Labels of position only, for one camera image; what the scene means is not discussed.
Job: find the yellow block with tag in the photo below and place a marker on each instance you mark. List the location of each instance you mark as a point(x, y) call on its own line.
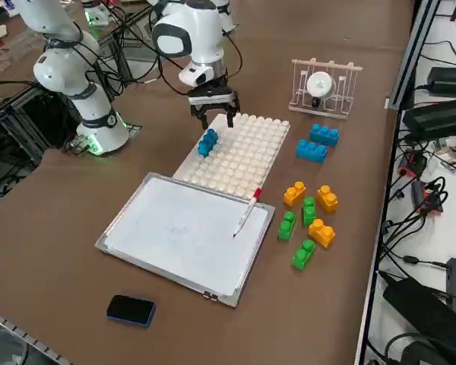
point(322, 233)

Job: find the yellow two-stud block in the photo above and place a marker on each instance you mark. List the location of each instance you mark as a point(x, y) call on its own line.
point(294, 194)
point(328, 200)

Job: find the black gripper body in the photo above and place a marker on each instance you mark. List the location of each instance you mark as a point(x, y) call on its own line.
point(211, 89)

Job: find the black and blue eraser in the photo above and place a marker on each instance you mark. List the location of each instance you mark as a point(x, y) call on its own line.
point(131, 308)

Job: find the whiteboard with metal frame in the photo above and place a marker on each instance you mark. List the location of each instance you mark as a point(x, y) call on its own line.
point(182, 235)

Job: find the white studded baseplate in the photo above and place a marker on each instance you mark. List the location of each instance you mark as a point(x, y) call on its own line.
point(247, 159)

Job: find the red-capped whiteboard pen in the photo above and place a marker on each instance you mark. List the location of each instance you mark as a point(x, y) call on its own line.
point(247, 213)

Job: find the aluminium frame post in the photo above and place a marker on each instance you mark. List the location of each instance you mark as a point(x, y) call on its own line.
point(412, 57)

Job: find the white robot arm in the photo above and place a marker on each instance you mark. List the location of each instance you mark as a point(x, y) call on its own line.
point(201, 34)
point(228, 15)

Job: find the green two-stud block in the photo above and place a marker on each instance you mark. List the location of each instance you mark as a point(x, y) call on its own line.
point(309, 212)
point(303, 255)
point(287, 227)

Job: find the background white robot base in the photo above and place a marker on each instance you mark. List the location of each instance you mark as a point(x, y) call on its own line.
point(95, 9)

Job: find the black and red plug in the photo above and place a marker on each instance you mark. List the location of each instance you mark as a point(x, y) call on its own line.
point(427, 197)
point(414, 161)

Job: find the slotted aluminium rail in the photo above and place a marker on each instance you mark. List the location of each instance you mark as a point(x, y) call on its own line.
point(23, 334)

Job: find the black power adapter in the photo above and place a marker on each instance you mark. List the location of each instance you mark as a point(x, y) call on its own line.
point(437, 114)
point(452, 80)
point(422, 308)

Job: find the blue three-stud block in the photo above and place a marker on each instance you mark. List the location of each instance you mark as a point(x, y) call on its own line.
point(311, 151)
point(325, 136)
point(208, 143)

